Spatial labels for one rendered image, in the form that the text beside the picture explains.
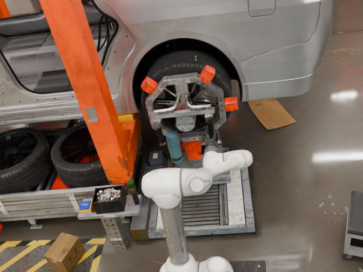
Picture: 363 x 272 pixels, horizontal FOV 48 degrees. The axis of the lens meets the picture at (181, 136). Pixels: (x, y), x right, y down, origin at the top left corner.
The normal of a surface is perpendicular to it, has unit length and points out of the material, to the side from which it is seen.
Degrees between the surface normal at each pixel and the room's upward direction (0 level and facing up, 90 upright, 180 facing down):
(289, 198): 0
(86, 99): 90
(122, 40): 90
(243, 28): 90
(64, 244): 0
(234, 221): 0
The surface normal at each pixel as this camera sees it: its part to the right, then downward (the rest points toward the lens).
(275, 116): -0.14, -0.79
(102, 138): -0.04, 0.63
